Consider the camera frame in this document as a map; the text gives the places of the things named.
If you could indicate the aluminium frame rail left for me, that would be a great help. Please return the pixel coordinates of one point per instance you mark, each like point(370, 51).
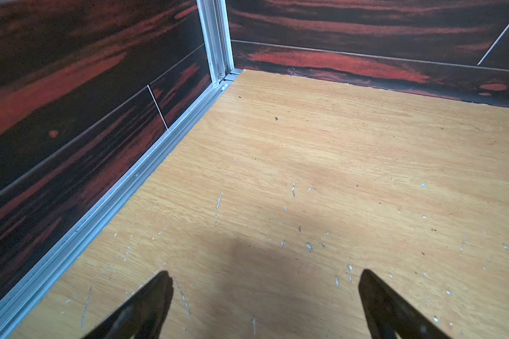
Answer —
point(15, 306)

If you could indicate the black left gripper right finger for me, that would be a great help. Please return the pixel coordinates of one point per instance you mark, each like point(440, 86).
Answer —
point(389, 315)

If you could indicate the aluminium frame post left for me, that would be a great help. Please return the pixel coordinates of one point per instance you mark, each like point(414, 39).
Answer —
point(215, 27)

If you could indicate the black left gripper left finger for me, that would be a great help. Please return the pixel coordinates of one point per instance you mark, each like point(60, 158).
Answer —
point(142, 315)

